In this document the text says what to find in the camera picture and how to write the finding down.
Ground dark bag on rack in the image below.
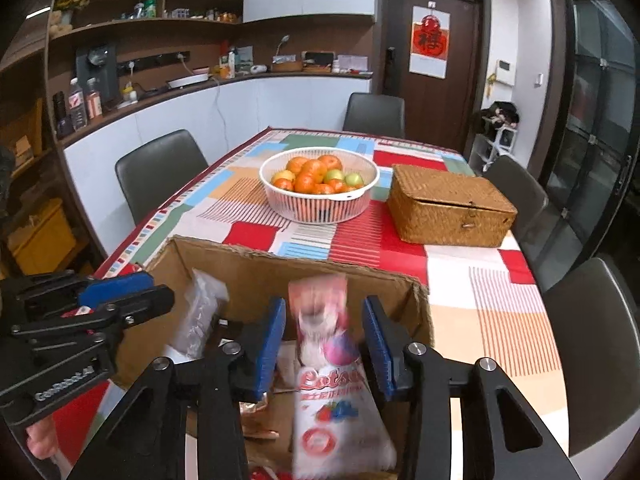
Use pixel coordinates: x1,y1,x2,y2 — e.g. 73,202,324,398
480,101,521,128

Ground woven wicker lidded box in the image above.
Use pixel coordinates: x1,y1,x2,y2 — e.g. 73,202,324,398
387,163,518,248

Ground white counter cabinet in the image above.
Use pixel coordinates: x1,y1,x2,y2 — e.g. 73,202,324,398
57,71,373,256

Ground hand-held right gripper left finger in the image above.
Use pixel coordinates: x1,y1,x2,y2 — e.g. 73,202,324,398
65,296,288,480

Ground pink drink bottle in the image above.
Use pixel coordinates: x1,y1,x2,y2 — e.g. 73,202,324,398
84,77,103,120

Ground dark grey dining chair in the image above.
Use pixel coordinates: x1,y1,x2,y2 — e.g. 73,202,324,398
343,92,406,138
542,258,640,456
482,155,548,261
115,129,208,226

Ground black water dispenser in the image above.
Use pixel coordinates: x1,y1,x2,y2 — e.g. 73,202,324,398
75,42,121,106

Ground pink and white snack packet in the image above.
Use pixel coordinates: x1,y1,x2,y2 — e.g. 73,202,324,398
287,272,398,478

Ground black bottle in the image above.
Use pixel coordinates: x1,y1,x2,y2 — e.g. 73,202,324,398
52,91,73,140

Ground gold crinkled snack wrapper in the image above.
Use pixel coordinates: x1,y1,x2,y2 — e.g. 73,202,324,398
237,392,281,441

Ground person's left hand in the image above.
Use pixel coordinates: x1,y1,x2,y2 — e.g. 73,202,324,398
27,417,58,461

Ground dark framed glass sliding door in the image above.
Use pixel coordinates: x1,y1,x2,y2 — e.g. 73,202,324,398
547,0,640,261

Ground white plastic fruit basket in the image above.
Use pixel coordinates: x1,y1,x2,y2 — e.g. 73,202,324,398
259,146,381,224

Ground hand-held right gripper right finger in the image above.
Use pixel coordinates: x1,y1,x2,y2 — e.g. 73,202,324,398
361,295,583,480

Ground wooden wall shelf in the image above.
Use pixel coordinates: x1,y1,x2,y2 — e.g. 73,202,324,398
47,0,246,36

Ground yellow storage crate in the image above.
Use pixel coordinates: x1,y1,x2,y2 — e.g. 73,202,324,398
7,199,91,276

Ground white shallow pan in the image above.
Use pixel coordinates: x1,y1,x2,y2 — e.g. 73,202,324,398
167,72,210,88

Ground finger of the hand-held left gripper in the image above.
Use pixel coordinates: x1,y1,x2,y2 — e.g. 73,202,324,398
12,270,156,309
11,284,176,341

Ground white shoe rack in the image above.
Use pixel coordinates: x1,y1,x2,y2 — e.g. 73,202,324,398
472,125,516,161

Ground dark brown door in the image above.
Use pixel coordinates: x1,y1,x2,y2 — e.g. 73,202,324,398
377,0,493,153

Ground clear plastic snack packet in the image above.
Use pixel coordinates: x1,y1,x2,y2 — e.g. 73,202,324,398
172,268,230,361

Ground clear bottle with red label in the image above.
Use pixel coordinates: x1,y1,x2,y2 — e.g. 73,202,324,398
67,77,88,131

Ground colourful patchwork tablecloth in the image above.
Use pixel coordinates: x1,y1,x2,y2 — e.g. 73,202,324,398
50,127,571,480

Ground brown cardboard box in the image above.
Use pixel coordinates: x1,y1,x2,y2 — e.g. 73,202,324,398
107,234,435,480

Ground yellow flowers in vase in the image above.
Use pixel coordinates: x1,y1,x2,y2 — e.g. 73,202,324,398
52,0,91,26

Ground pile of oranges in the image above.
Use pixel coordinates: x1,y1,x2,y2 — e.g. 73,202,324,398
272,155,363,196

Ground red and white wall calendar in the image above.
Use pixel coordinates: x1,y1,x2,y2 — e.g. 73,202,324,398
409,5,451,80

